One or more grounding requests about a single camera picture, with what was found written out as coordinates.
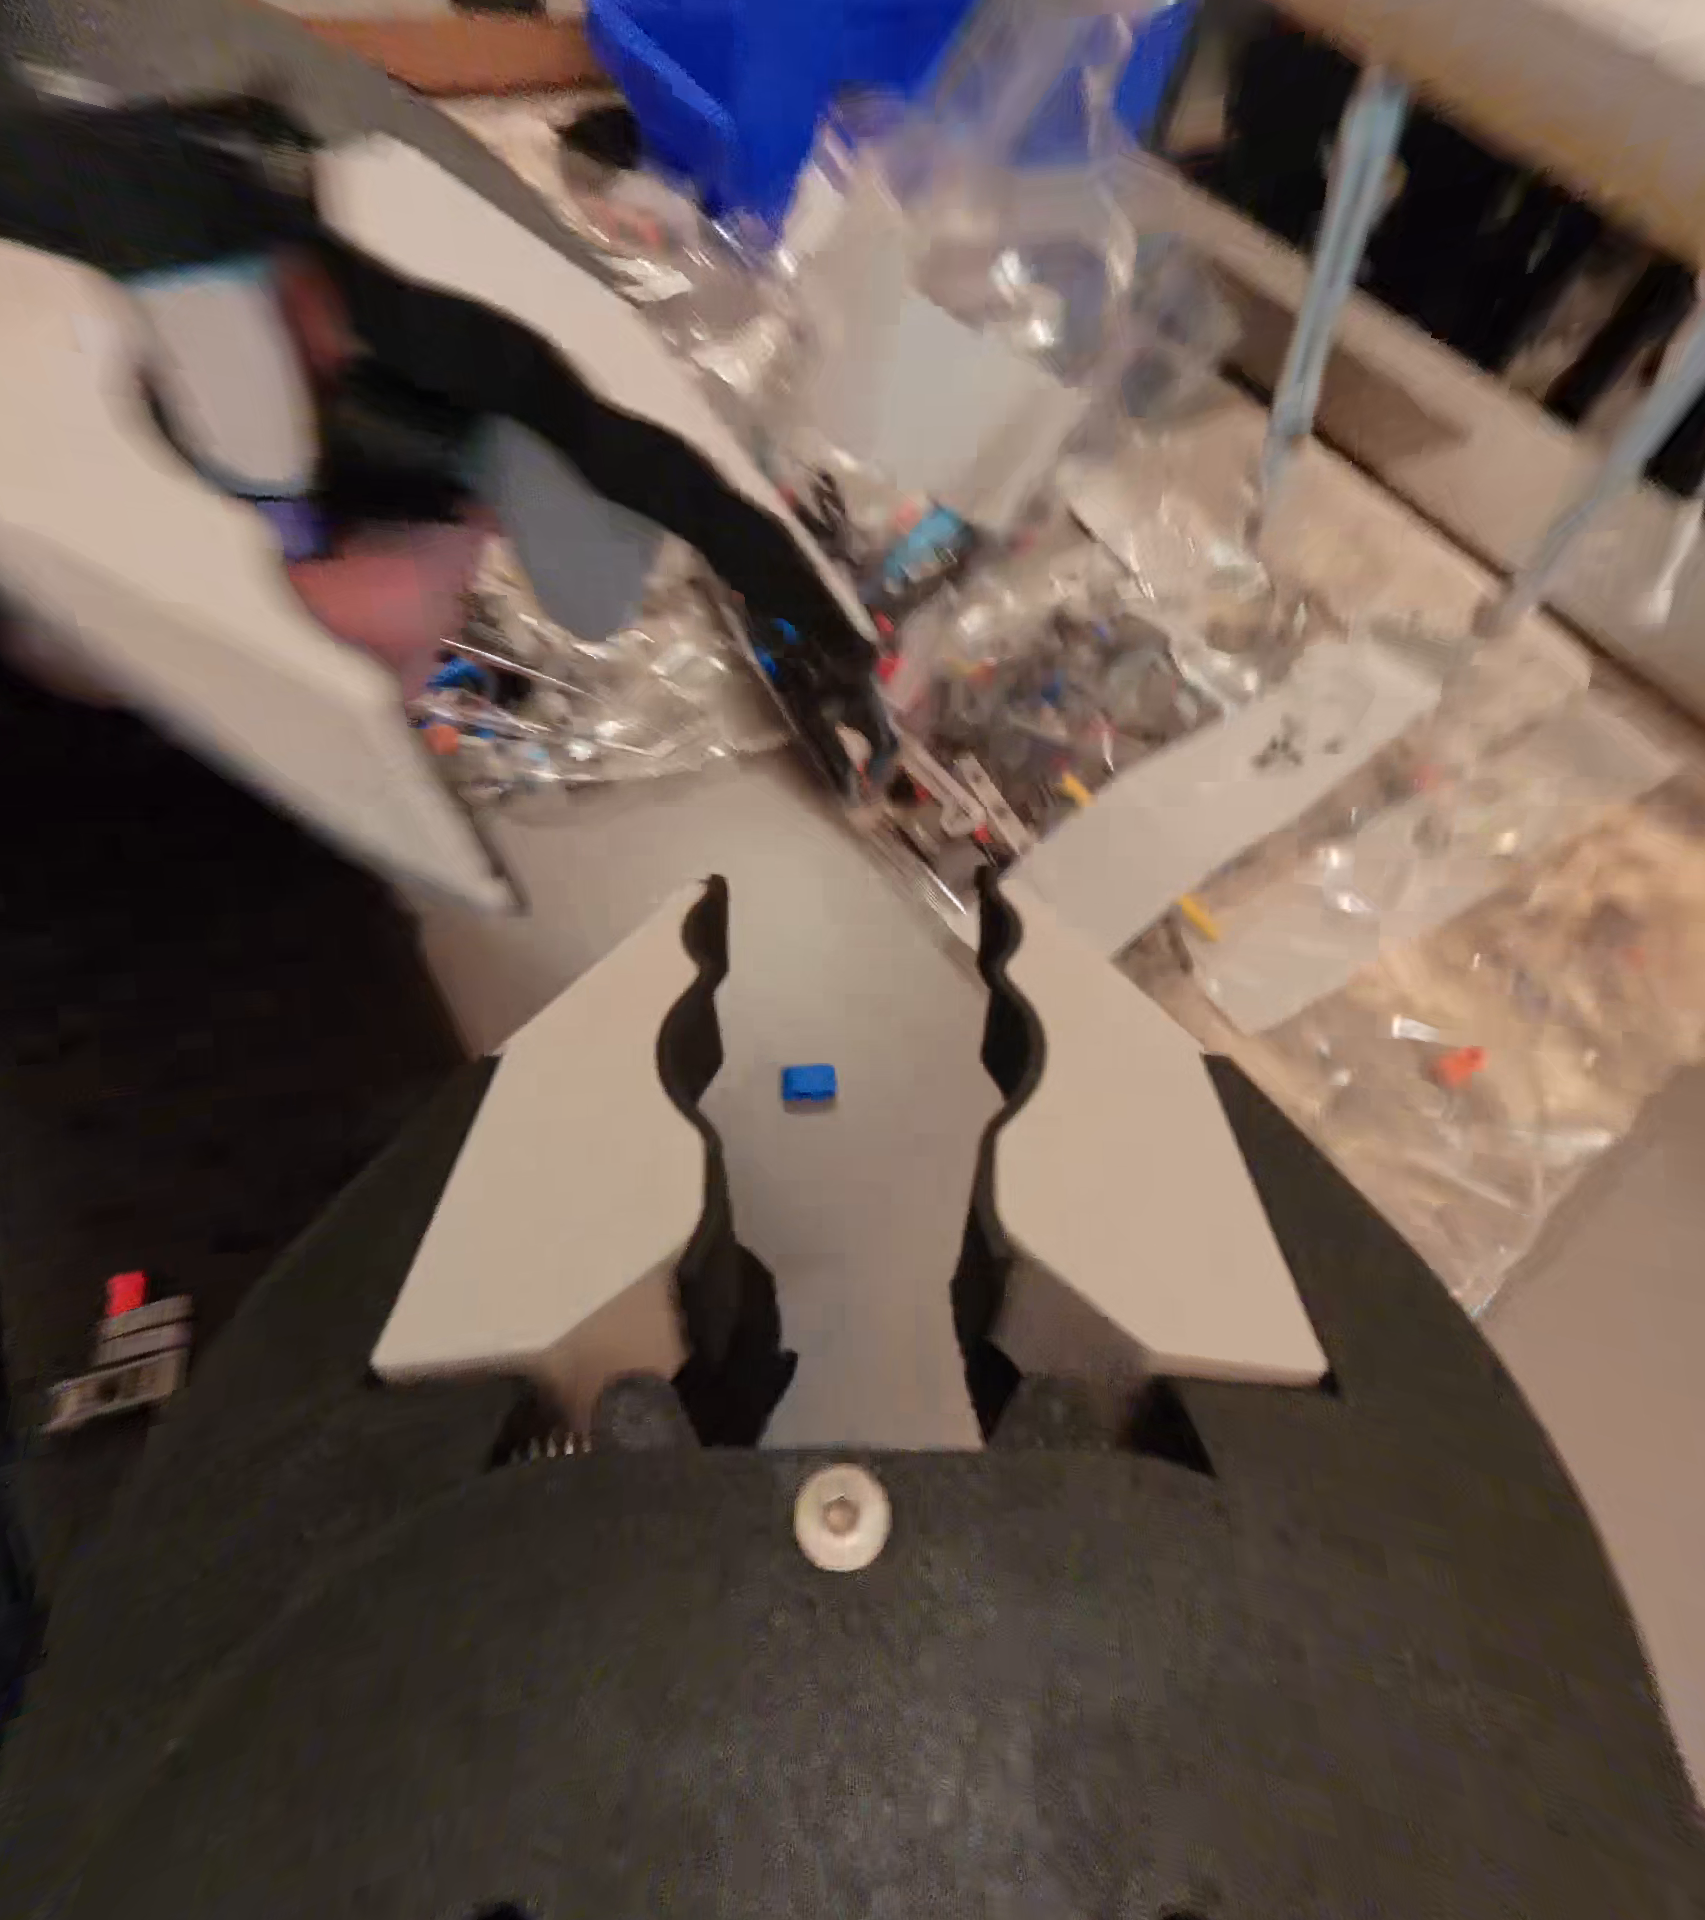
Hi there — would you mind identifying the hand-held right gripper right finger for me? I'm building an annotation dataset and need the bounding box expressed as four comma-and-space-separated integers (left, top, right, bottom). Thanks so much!
954, 866, 1330, 1446

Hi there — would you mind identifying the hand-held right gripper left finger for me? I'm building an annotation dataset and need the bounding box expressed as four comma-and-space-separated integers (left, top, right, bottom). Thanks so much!
371, 877, 795, 1446

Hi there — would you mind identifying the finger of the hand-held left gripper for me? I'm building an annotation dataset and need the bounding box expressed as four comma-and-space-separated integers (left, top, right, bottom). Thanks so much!
0, 216, 520, 918
311, 142, 902, 790

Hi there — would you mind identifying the dark grey lego connector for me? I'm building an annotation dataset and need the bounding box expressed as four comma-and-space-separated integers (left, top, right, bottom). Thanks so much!
41, 1272, 194, 1435

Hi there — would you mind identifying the clear lego parts bag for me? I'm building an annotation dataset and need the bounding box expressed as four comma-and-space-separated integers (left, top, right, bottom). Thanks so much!
407, 541, 795, 805

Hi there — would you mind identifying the tall clear lego bag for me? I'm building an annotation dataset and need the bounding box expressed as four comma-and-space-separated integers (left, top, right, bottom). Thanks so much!
597, 0, 1288, 498

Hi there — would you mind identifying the person's left hand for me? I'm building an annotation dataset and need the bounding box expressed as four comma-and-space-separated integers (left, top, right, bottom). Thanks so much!
274, 510, 525, 709

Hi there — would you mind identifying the blue plastic bin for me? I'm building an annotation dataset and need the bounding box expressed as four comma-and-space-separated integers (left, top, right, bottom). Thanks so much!
585, 0, 1203, 221

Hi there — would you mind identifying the grey book stand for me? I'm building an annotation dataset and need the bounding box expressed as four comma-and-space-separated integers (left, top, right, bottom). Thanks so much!
1167, 0, 1705, 812

